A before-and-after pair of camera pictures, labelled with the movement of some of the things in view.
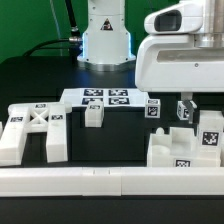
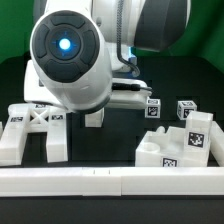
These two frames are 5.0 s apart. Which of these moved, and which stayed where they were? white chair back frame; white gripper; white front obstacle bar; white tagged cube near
Moved: white gripper
Stayed: white chair back frame; white front obstacle bar; white tagged cube near
